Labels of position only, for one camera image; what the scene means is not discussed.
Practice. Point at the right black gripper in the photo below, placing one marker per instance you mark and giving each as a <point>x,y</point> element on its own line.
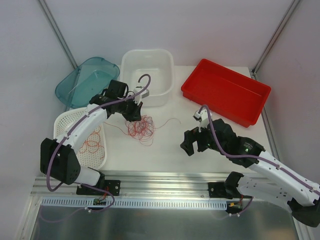
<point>196,139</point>

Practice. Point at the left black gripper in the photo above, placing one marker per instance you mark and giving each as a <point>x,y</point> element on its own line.
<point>135,111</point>

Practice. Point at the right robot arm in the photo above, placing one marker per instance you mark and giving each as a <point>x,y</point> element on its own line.
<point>289,190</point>

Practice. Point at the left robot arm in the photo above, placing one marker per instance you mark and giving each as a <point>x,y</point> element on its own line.
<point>58,156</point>

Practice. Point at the teal transparent plastic bin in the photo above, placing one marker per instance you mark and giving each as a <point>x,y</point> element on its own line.
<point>84,82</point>

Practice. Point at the red plastic tray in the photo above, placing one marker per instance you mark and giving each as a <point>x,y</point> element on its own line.
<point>226,92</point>

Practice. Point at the white plastic tub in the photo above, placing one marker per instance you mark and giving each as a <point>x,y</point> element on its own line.
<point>159,64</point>

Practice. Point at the white perforated basket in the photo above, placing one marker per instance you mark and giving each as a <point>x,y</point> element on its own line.
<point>93,152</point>

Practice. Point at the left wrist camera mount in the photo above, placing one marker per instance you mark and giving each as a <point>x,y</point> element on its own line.
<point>140,94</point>

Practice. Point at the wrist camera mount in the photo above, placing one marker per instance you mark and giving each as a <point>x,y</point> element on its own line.
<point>140,94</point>
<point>203,116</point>

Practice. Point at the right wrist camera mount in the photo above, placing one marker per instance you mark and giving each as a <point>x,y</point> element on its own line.
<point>203,116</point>

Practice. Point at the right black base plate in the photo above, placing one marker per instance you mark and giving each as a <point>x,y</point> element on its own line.
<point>218,190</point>

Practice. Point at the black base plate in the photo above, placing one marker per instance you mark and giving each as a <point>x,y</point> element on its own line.
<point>218,190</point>
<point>112,186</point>

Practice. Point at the aluminium mounting rail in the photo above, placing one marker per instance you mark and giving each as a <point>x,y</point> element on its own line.
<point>149,185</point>

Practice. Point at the left aluminium frame post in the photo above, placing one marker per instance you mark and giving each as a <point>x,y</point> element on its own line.
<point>57,32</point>

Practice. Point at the aluminium frame post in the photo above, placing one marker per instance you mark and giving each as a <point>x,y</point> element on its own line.
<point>275,36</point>
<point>57,32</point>

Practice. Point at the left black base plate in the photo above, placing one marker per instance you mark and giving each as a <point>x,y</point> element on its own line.
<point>112,186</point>

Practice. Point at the right aluminium frame post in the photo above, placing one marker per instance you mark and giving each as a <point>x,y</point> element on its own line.
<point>275,36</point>

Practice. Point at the white slotted cable duct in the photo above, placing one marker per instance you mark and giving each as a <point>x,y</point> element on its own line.
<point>135,203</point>

